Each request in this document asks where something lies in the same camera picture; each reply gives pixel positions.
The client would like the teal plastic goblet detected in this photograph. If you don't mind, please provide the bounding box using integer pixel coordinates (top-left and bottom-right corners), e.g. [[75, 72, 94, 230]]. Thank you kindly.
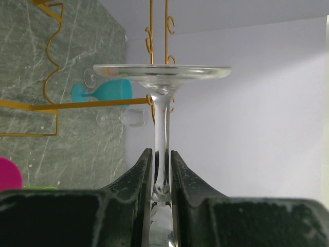
[[71, 79, 133, 103]]

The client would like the gold wire glass rack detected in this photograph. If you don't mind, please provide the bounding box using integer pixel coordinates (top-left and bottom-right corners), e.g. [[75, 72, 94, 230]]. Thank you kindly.
[[1, 1, 177, 137]]

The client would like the clear wine glass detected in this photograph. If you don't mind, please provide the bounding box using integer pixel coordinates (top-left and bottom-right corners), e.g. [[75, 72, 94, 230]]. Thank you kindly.
[[96, 109, 149, 128], [93, 64, 232, 246], [83, 68, 97, 89]]

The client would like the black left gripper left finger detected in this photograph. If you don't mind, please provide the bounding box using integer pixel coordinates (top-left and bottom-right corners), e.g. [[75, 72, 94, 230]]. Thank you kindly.
[[1, 149, 153, 246]]

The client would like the green plastic goblet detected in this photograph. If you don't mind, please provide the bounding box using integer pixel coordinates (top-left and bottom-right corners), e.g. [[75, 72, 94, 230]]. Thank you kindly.
[[23, 186, 58, 190]]

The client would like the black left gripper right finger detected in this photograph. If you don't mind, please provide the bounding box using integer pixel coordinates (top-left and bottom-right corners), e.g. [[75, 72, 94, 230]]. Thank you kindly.
[[171, 151, 328, 246]]

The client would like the pink plastic goblet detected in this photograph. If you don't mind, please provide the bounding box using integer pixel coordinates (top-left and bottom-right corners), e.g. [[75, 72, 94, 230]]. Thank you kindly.
[[0, 157, 23, 191]]

